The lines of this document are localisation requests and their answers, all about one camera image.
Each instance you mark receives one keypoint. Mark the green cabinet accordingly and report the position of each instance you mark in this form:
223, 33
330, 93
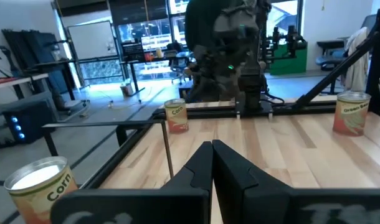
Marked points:
289, 65

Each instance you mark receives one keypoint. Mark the black computer case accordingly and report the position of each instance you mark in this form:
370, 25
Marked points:
34, 121

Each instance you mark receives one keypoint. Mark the dark partition panels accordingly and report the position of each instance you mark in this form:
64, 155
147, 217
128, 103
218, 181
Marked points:
34, 53

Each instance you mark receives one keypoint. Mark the black sign board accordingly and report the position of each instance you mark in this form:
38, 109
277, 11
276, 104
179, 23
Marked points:
133, 51

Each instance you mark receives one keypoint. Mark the blue chair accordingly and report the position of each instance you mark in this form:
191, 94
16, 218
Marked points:
328, 59

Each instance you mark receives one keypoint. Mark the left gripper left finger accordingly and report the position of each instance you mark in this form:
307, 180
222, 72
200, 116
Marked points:
177, 202

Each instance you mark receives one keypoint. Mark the corn can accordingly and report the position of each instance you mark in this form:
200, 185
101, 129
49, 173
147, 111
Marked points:
176, 116
37, 193

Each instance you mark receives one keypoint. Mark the dark office chair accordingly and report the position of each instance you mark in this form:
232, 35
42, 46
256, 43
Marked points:
176, 49

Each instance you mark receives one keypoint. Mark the white cloth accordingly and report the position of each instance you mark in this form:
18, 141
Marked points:
358, 62

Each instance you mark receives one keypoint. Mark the white desk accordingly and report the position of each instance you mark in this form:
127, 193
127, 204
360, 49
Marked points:
18, 80

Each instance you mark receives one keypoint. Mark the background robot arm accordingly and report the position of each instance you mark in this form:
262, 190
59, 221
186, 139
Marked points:
291, 37

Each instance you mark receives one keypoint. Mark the small waste bin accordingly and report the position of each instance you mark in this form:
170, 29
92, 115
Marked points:
126, 90

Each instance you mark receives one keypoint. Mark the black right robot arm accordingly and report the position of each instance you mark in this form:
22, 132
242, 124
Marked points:
252, 90

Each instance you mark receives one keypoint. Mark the green beans can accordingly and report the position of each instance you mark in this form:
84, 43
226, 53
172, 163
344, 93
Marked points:
351, 115

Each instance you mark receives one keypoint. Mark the black desk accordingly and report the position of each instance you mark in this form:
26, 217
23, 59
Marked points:
133, 77

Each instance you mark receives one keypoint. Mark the black aluminium rig frame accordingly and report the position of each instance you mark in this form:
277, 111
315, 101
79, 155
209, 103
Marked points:
208, 112

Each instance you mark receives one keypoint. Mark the whiteboard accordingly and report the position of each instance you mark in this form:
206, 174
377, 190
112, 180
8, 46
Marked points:
92, 40

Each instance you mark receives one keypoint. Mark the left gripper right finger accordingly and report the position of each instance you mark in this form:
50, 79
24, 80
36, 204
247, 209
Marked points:
271, 205

